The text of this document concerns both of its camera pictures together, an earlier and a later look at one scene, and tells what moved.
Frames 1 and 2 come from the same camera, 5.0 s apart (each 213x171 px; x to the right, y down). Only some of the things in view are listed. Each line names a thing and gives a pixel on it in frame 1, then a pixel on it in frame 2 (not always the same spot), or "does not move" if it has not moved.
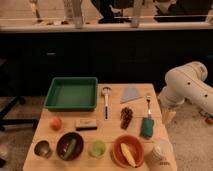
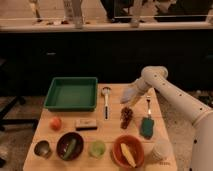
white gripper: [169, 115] → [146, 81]
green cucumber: [70, 149] does not move
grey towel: [130, 93] does not move
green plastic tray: [72, 94] does not move
